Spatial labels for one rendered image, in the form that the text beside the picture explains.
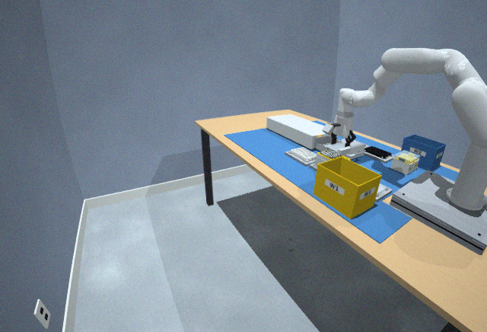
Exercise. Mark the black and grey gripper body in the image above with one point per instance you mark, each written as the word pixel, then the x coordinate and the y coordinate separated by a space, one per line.
pixel 347 124

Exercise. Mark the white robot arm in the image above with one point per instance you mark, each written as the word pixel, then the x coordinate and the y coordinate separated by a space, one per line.
pixel 469 101

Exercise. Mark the blue bench mat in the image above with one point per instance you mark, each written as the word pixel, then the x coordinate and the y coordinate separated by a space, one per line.
pixel 379 222

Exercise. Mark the blue open-top bin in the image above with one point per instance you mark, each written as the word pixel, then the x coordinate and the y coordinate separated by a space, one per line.
pixel 430 158

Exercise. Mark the yellow open bin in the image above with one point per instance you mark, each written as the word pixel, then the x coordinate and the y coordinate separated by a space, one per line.
pixel 341 184

